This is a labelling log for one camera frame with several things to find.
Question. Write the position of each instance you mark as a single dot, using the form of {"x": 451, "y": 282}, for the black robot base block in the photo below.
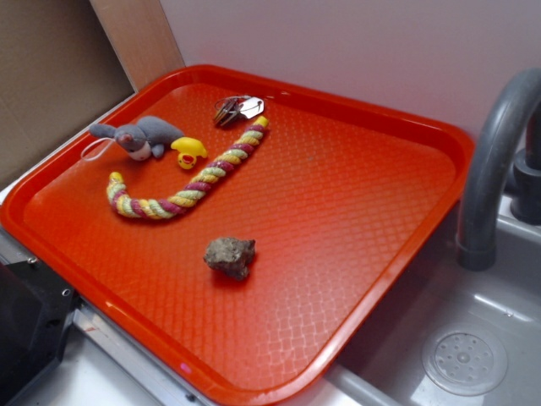
{"x": 37, "y": 310}

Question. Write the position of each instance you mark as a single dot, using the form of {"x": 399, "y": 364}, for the grey brown rock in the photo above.
{"x": 230, "y": 256}

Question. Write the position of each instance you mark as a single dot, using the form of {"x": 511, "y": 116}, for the red plastic tray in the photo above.
{"x": 338, "y": 197}

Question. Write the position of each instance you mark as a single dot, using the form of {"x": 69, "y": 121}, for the yellow rubber duck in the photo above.
{"x": 189, "y": 151}

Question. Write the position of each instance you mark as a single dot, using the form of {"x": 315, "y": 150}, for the silver key bunch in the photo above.
{"x": 233, "y": 108}

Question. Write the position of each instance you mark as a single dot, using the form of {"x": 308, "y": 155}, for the grey plush mouse toy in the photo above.
{"x": 149, "y": 137}

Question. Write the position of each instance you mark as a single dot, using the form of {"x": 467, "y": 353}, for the grey curved faucet spout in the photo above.
{"x": 489, "y": 174}

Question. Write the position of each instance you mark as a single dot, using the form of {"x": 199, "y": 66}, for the grey plastic sink basin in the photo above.
{"x": 382, "y": 364}

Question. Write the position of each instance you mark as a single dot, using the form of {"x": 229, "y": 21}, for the brown cardboard panel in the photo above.
{"x": 58, "y": 74}

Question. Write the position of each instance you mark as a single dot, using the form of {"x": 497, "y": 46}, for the round sink drain cover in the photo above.
{"x": 463, "y": 361}

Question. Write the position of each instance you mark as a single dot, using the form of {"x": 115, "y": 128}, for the multicoloured braided rope toy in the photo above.
{"x": 195, "y": 190}

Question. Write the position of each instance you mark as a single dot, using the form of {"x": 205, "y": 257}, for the dark faucet handle base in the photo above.
{"x": 525, "y": 168}

